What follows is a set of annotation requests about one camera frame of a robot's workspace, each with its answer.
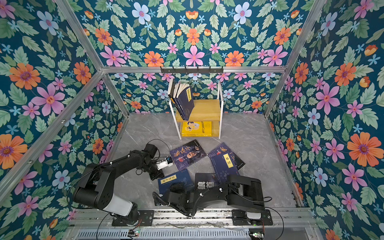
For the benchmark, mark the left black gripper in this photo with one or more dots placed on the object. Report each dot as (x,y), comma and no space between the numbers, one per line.
(160,174)

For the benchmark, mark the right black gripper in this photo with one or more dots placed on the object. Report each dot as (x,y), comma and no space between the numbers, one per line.
(173,190)

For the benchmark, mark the dark illustrated cover book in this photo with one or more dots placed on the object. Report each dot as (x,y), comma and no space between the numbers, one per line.
(187,154)

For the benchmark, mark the yellow cartoon cover book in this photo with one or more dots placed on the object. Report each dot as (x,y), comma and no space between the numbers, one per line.
(197,128)

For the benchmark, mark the navy book yellow label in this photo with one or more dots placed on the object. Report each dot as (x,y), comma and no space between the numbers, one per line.
(176,100)

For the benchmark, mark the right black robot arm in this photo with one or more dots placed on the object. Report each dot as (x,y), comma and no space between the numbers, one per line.
(243,194)

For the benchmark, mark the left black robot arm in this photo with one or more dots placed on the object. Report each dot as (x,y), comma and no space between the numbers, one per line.
(96,187)

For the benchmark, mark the black wolf cover book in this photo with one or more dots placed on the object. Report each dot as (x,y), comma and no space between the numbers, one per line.
(206,181)

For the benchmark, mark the yellow book under shelf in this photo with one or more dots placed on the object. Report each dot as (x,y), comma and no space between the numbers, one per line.
(196,135)

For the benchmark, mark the purple book under right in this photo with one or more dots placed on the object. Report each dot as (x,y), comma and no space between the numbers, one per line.
(224,149)

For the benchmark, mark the black book on shelf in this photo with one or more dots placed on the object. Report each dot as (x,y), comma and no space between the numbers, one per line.
(171,89)

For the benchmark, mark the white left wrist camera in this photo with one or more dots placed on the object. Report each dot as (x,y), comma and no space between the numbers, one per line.
(164,164)

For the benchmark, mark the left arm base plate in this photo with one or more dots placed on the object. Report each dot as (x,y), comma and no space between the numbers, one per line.
(145,217)

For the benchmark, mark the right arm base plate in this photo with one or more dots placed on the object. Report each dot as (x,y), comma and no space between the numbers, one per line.
(243,218)

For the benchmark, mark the wooden shelf white frame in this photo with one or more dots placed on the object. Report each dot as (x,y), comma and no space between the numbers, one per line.
(204,111)

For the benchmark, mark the black hook rail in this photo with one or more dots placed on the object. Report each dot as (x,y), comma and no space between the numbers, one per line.
(192,70)

